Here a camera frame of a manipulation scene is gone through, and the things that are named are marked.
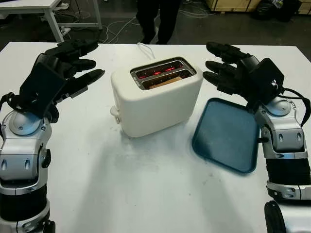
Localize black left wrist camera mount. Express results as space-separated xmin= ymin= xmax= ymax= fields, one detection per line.
xmin=19 ymin=62 xmax=68 ymax=119

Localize person in dark trousers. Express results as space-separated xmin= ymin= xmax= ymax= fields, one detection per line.
xmin=136 ymin=0 xmax=180 ymax=45

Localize black garbage bag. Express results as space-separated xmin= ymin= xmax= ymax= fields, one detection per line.
xmin=251 ymin=0 xmax=302 ymax=22

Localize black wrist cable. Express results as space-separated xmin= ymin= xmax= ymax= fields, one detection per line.
xmin=279 ymin=87 xmax=311 ymax=127
xmin=0 ymin=92 xmax=22 ymax=112

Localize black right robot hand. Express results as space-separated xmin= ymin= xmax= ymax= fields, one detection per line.
xmin=203 ymin=41 xmax=265 ymax=110

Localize white two-slot toaster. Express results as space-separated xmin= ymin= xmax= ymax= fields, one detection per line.
xmin=110 ymin=56 xmax=203 ymax=138

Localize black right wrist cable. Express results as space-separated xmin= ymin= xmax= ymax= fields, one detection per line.
xmin=279 ymin=87 xmax=311 ymax=127

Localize blue plastic tray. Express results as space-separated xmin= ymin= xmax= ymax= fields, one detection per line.
xmin=191 ymin=98 xmax=259 ymax=174

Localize white floor cable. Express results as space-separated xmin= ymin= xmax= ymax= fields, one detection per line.
xmin=102 ymin=17 xmax=139 ymax=44

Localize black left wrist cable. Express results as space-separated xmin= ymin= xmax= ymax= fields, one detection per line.
xmin=0 ymin=92 xmax=22 ymax=112

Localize translucent toaster knob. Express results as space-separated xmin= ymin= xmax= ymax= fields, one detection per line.
xmin=109 ymin=106 xmax=121 ymax=123

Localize brown toast slice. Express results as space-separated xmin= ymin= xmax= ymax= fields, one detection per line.
xmin=149 ymin=76 xmax=182 ymax=88

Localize white sneaker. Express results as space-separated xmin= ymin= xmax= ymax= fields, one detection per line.
xmin=53 ymin=2 xmax=71 ymax=11

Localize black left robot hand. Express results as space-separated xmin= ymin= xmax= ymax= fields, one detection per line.
xmin=36 ymin=38 xmax=105 ymax=123

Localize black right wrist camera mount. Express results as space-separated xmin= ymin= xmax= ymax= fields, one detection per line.
xmin=250 ymin=58 xmax=285 ymax=106

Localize white desk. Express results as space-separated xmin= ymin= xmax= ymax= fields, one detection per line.
xmin=0 ymin=0 xmax=103 ymax=43

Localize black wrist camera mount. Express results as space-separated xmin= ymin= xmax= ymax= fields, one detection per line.
xmin=250 ymin=58 xmax=285 ymax=106
xmin=19 ymin=62 xmax=68 ymax=119

